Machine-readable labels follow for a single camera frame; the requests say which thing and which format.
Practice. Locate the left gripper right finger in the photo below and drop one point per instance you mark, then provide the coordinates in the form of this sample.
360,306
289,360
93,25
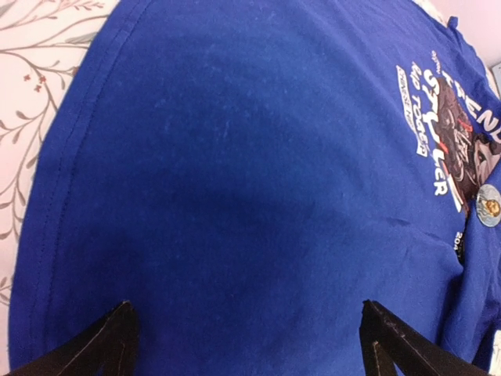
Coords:
390,345

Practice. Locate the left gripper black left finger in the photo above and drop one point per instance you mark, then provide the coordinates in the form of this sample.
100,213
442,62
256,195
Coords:
108,347

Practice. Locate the round light blue brooch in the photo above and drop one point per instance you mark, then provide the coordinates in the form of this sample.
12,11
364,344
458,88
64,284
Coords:
488,205

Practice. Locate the blue printed t-shirt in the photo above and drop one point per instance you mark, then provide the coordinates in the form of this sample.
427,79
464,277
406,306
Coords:
248,173

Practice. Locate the floral patterned tablecloth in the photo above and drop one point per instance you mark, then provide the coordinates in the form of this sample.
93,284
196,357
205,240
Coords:
43,44

